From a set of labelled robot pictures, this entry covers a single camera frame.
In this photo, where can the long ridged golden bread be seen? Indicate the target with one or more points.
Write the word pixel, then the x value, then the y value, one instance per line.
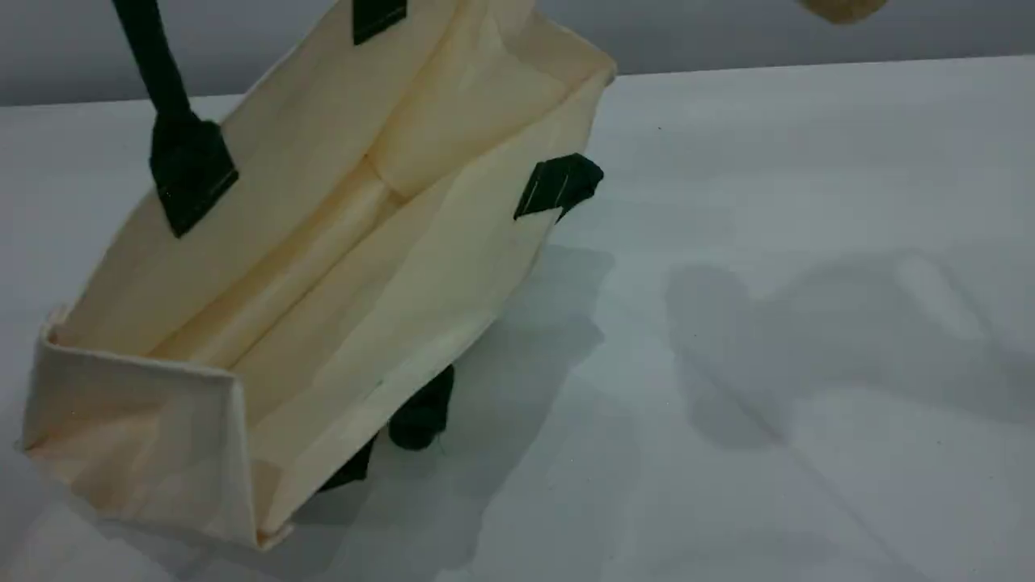
pixel 845 8

